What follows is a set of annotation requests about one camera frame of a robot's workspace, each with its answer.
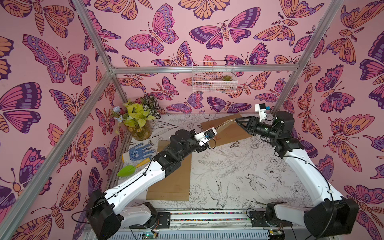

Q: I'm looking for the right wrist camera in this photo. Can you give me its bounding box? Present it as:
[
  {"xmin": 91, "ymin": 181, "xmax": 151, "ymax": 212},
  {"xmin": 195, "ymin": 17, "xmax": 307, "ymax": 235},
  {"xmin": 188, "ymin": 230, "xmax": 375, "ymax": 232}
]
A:
[{"xmin": 255, "ymin": 104, "xmax": 270, "ymax": 122}]

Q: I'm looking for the potted plant in glass vase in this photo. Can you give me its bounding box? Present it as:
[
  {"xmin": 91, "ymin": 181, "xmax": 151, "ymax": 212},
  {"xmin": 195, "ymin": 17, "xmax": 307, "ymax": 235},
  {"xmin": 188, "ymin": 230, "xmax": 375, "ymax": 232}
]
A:
[{"xmin": 112, "ymin": 95, "xmax": 163, "ymax": 141}]

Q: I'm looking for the green yellow handled tool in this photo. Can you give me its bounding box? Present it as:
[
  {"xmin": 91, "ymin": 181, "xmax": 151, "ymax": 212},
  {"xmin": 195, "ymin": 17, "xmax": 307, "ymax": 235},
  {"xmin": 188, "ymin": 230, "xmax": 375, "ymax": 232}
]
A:
[{"xmin": 117, "ymin": 158, "xmax": 150, "ymax": 178}]

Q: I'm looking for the blue white work glove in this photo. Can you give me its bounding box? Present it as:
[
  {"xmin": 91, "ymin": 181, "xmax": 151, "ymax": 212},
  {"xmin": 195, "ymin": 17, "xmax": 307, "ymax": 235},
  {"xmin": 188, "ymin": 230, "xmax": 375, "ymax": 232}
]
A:
[{"xmin": 122, "ymin": 143, "xmax": 156, "ymax": 163}]

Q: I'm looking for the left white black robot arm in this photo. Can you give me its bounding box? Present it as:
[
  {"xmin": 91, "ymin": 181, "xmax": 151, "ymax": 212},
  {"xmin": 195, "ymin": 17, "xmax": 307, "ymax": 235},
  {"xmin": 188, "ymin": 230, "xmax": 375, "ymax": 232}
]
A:
[{"xmin": 86, "ymin": 128, "xmax": 217, "ymax": 240}]

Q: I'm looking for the small green succulent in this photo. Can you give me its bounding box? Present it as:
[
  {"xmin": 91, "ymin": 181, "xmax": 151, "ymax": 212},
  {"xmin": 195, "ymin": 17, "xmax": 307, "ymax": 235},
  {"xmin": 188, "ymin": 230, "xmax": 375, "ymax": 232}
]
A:
[{"xmin": 222, "ymin": 75, "xmax": 233, "ymax": 82}]

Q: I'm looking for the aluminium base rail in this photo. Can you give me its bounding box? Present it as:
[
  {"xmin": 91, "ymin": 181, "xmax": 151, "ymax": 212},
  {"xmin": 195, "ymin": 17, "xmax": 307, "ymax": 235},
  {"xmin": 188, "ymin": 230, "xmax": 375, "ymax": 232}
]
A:
[{"xmin": 109, "ymin": 208, "xmax": 315, "ymax": 240}]

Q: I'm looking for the kraft file bag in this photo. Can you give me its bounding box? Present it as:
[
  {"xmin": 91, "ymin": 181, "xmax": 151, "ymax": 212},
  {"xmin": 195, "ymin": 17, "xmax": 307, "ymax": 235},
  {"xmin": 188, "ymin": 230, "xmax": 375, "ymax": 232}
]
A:
[
  {"xmin": 146, "ymin": 155, "xmax": 192, "ymax": 201},
  {"xmin": 201, "ymin": 114, "xmax": 251, "ymax": 146},
  {"xmin": 209, "ymin": 118, "xmax": 237, "ymax": 146}
]

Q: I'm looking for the aluminium frame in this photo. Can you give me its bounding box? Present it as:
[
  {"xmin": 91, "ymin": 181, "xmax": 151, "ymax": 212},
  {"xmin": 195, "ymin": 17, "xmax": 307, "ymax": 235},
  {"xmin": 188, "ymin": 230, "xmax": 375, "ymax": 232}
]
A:
[{"xmin": 0, "ymin": 0, "xmax": 346, "ymax": 240}]

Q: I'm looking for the white wire basket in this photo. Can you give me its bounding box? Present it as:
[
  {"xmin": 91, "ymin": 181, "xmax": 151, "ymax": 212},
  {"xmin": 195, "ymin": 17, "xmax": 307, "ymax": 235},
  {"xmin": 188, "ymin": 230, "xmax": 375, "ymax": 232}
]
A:
[{"xmin": 191, "ymin": 65, "xmax": 238, "ymax": 95}]

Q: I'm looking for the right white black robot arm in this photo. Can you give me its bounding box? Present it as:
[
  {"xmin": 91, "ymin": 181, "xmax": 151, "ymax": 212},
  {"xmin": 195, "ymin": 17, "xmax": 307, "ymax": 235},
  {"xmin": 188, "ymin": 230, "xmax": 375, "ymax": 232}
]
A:
[{"xmin": 235, "ymin": 111, "xmax": 359, "ymax": 239}]

